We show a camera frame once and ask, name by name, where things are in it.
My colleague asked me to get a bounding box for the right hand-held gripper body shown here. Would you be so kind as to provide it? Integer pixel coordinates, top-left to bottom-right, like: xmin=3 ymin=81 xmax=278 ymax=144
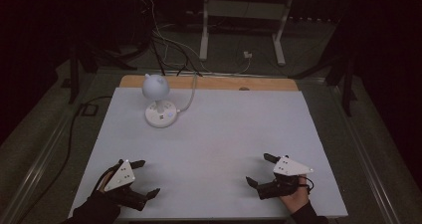
xmin=256 ymin=155 xmax=315 ymax=200

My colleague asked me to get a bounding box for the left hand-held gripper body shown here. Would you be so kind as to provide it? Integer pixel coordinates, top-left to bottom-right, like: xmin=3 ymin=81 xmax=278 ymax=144
xmin=99 ymin=159 xmax=149 ymax=212

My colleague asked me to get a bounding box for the white round-head desk lamp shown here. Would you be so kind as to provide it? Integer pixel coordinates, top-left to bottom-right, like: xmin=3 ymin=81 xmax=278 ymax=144
xmin=141 ymin=73 xmax=179 ymax=129

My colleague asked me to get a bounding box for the person's left hand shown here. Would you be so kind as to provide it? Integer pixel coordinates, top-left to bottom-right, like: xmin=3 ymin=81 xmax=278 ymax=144
xmin=95 ymin=169 xmax=115 ymax=196

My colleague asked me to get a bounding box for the person's right hand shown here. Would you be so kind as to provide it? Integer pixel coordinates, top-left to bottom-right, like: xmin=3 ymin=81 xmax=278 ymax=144
xmin=280 ymin=173 xmax=312 ymax=215

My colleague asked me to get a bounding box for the white table mat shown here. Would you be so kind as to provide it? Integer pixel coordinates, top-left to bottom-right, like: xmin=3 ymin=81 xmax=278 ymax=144
xmin=68 ymin=86 xmax=349 ymax=220

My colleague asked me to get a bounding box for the black floor stand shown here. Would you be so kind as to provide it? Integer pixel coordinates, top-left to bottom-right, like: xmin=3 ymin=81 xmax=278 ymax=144
xmin=68 ymin=42 xmax=137 ymax=106
xmin=288 ymin=49 xmax=360 ymax=117

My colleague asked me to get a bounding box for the white metal stand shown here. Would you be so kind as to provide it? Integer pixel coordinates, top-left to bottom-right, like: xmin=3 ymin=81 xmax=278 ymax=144
xmin=198 ymin=0 xmax=297 ymax=67

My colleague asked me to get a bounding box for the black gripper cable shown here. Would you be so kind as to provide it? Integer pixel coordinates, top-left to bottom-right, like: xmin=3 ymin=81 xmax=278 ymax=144
xmin=298 ymin=175 xmax=316 ymax=195

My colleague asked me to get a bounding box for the long black floor cable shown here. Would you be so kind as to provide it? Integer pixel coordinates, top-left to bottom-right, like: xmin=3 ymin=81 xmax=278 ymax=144
xmin=15 ymin=95 xmax=114 ymax=224

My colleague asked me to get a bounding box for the black square floor frame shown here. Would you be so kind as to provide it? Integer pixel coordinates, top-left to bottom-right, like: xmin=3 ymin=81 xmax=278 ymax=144
xmin=80 ymin=103 xmax=100 ymax=117

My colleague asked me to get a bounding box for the white lamp cable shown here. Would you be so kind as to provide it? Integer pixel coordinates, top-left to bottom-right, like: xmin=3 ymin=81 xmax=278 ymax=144
xmin=175 ymin=72 xmax=199 ymax=114

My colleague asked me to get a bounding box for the metal floor rail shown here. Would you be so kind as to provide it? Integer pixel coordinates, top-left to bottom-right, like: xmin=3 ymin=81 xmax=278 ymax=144
xmin=331 ymin=84 xmax=404 ymax=224
xmin=0 ymin=115 xmax=76 ymax=224

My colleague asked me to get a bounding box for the white floor cable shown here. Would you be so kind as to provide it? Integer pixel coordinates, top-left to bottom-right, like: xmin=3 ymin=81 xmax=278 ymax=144
xmin=144 ymin=0 xmax=251 ymax=76

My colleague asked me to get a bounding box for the black cable bundle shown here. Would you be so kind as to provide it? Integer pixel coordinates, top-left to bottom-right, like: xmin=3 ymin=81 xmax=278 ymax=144
xmin=149 ymin=30 xmax=204 ymax=78

